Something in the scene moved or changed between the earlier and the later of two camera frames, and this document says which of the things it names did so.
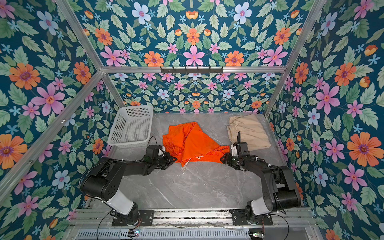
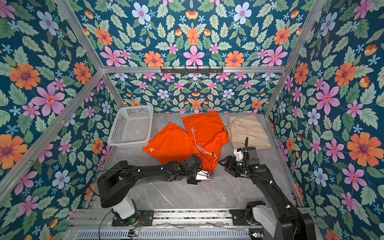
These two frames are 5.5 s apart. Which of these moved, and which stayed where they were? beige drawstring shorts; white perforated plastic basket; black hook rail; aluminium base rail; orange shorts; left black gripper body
Moved: orange shorts; left black gripper body
Stayed: beige drawstring shorts; aluminium base rail; white perforated plastic basket; black hook rail
